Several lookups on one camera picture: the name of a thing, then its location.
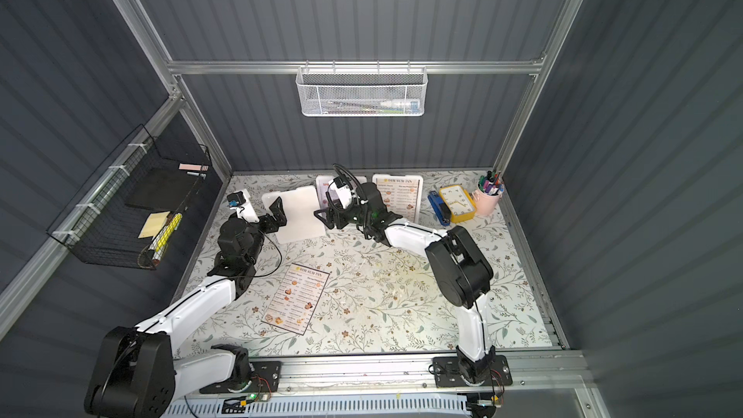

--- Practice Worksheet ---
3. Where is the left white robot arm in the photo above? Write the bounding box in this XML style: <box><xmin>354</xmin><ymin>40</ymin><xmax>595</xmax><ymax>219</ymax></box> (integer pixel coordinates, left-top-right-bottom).
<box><xmin>83</xmin><ymin>191</ymin><xmax>288</xmax><ymax>417</ymax></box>

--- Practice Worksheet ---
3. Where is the white tube in basket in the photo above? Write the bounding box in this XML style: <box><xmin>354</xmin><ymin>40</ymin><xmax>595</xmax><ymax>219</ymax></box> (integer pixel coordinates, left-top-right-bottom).
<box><xmin>379</xmin><ymin>99</ymin><xmax>421</xmax><ymax>114</ymax></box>

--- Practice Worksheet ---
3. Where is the pink pen cup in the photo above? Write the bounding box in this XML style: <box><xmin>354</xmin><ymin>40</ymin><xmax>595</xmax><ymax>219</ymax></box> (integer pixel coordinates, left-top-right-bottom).
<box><xmin>472</xmin><ymin>190</ymin><xmax>501</xmax><ymax>217</ymax></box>

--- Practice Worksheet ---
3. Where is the yellow patterned roll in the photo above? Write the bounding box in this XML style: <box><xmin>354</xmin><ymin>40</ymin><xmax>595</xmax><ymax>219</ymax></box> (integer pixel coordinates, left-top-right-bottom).
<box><xmin>146</xmin><ymin>213</ymin><xmax>183</xmax><ymax>265</ymax></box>

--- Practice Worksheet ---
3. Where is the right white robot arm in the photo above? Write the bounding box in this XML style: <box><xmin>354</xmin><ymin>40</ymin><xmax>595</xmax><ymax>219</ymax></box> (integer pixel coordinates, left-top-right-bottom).
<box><xmin>313</xmin><ymin>164</ymin><xmax>496</xmax><ymax>385</ymax></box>

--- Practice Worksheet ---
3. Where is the pink eraser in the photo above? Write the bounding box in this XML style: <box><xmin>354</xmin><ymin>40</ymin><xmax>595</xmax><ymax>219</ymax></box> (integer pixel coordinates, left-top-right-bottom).
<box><xmin>178</xmin><ymin>164</ymin><xmax>210</xmax><ymax>173</ymax></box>

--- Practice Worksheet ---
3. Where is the black wire wall basket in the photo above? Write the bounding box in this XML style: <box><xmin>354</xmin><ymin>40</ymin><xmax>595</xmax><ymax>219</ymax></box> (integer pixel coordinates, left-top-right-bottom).
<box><xmin>46</xmin><ymin>121</ymin><xmax>212</xmax><ymax>271</ymax></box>

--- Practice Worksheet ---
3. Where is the Dim Sum menu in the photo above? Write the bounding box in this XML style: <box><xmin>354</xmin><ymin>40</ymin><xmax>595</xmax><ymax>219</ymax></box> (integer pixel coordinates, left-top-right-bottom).
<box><xmin>375</xmin><ymin>177</ymin><xmax>420</xmax><ymax>221</ymax></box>
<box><xmin>261</xmin><ymin>264</ymin><xmax>330</xmax><ymax>336</ymax></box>

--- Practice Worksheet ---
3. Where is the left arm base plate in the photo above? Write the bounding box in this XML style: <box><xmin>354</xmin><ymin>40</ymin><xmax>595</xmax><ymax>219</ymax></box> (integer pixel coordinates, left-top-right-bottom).
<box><xmin>199</xmin><ymin>361</ymin><xmax>282</xmax><ymax>395</ymax></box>

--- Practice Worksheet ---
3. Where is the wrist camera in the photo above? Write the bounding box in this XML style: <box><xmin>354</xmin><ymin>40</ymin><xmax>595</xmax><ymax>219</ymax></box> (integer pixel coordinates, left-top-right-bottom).
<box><xmin>328</xmin><ymin>176</ymin><xmax>353</xmax><ymax>209</ymax></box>
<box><xmin>226</xmin><ymin>189</ymin><xmax>259</xmax><ymax>224</ymax></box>

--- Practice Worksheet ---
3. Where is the black notebook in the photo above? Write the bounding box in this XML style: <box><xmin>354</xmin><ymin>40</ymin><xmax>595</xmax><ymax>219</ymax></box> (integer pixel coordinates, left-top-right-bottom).
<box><xmin>124</xmin><ymin>168</ymin><xmax>202</xmax><ymax>212</ymax></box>

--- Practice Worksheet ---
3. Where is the white wire mesh basket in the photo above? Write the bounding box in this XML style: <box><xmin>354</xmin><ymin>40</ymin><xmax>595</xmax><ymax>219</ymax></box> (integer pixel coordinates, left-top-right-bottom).
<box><xmin>295</xmin><ymin>65</ymin><xmax>429</xmax><ymax>117</ymax></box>

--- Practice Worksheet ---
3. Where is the white rack panel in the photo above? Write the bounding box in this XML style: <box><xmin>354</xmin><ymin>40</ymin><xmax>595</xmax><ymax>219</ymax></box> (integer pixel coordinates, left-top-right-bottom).
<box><xmin>315</xmin><ymin>175</ymin><xmax>366</xmax><ymax>209</ymax></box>
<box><xmin>370</xmin><ymin>172</ymin><xmax>424</xmax><ymax>224</ymax></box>
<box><xmin>261</xmin><ymin>186</ymin><xmax>326</xmax><ymax>244</ymax></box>

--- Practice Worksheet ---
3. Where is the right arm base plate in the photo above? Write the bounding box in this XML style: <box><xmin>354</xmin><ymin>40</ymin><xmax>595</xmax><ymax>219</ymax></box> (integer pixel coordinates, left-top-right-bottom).
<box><xmin>429</xmin><ymin>355</ymin><xmax>513</xmax><ymax>388</ymax></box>

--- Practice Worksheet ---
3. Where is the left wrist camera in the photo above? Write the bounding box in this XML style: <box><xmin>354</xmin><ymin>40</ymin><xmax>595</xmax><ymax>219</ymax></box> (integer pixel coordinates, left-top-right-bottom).
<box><xmin>226</xmin><ymin>189</ymin><xmax>259</xmax><ymax>224</ymax></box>

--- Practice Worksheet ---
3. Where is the yellow tray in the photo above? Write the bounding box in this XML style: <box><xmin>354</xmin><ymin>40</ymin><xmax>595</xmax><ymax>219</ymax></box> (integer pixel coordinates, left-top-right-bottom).
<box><xmin>438</xmin><ymin>185</ymin><xmax>476</xmax><ymax>224</ymax></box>

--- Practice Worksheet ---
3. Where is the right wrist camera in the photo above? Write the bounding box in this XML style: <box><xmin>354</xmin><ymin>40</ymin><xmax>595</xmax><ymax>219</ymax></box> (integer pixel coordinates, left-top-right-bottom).
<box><xmin>328</xmin><ymin>176</ymin><xmax>353</xmax><ymax>209</ymax></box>

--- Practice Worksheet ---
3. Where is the yellow sticky notepad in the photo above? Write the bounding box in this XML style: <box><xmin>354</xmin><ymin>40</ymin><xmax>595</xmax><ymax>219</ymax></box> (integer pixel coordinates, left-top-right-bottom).
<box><xmin>139</xmin><ymin>212</ymin><xmax>170</xmax><ymax>239</ymax></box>

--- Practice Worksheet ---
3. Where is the blue stapler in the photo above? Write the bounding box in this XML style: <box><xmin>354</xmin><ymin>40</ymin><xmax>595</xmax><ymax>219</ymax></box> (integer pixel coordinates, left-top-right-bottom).
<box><xmin>428</xmin><ymin>191</ymin><xmax>452</xmax><ymax>226</ymax></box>

